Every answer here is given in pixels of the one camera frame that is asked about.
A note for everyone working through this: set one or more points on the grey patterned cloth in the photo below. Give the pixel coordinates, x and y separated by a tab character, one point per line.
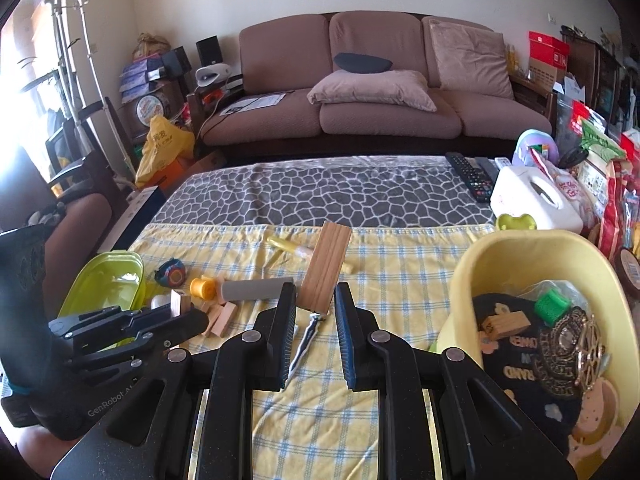
325	195

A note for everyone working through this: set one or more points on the long wooden plank block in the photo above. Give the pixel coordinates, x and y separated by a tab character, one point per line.
325	270

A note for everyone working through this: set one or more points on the green snack bag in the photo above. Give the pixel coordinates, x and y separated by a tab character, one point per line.
600	140

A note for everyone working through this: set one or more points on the white tissue box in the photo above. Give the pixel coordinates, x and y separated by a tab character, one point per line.
525	200

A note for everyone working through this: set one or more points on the white open box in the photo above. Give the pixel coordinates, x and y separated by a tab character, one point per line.
572	90

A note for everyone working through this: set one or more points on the small wooden block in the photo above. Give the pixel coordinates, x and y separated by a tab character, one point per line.
179	305

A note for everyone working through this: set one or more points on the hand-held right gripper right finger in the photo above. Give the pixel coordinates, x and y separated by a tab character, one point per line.
346	345

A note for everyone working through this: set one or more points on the dark wooden chair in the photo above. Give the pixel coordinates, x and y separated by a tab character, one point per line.
95	170

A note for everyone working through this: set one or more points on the printed wooden block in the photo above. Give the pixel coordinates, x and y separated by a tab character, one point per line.
505	324

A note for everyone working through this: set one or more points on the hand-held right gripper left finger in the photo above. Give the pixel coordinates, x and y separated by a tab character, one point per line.
286	345

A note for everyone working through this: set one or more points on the white red snack bag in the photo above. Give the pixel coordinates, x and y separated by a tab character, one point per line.
570	182

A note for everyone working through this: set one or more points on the black speaker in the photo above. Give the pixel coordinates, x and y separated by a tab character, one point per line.
207	51

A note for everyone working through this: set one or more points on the clear red snack bag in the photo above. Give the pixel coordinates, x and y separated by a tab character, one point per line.
572	120

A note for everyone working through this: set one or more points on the grey remote control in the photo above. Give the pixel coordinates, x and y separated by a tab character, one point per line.
487	167

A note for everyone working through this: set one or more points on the cardboard box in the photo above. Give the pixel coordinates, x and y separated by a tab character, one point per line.
542	77

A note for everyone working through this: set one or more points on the yellow tube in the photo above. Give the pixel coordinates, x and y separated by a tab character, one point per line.
287	247

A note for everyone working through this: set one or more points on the stack of blue boxes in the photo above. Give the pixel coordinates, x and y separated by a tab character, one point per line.
135	77

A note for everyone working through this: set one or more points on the black remote control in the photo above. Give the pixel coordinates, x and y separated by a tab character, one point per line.
467	175

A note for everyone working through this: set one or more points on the green thread spool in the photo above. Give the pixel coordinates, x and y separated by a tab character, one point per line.
552	307

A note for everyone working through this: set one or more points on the yellow thread spool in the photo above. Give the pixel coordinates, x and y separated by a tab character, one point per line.
203	287

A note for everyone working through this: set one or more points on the grey foam cylinder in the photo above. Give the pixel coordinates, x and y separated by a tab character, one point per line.
255	289

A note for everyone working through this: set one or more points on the round tin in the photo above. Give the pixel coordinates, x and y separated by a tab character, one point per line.
150	107

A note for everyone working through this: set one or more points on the red box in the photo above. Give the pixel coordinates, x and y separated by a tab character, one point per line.
545	47

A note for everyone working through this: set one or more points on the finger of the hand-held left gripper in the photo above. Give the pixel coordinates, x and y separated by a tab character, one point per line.
100	321
165	332

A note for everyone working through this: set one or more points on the yellow plastic bag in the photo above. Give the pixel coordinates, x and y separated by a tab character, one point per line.
160	145

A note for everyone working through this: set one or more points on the dark blue cushion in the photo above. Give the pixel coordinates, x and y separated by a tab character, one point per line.
362	63

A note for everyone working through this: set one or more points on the gold ornament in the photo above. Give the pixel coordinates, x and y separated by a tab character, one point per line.
570	355

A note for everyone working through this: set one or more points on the white handheld device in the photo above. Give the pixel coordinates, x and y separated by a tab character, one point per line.
212	74

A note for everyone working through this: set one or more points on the beige flat pillow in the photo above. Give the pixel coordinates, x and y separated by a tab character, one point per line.
375	87

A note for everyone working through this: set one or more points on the small green dish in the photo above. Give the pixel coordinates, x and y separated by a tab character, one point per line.
515	222

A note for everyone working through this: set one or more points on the white blue box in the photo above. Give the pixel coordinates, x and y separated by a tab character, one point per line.
135	215

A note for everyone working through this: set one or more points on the colourful round toy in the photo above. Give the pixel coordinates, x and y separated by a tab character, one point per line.
170	274

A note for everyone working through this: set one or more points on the papers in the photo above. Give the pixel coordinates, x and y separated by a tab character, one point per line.
260	101

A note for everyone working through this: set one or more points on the dark wooden cabinet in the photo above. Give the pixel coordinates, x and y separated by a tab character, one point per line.
582	65

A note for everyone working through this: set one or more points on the beige plastic toy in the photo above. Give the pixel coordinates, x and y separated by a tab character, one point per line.
597	410

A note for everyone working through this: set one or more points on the purple container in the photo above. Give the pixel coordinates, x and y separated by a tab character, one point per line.
537	145

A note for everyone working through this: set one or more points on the plain wooden block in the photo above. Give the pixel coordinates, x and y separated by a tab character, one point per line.
207	306
221	319

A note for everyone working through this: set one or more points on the yellow plastic basin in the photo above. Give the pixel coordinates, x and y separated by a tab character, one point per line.
480	270

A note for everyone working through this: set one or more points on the beige square cushion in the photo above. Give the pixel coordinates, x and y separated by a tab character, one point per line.
470	60

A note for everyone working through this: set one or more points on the brown sofa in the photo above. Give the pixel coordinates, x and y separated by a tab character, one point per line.
390	115

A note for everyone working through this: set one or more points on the black printed cloth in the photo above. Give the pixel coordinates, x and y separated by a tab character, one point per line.
520	385

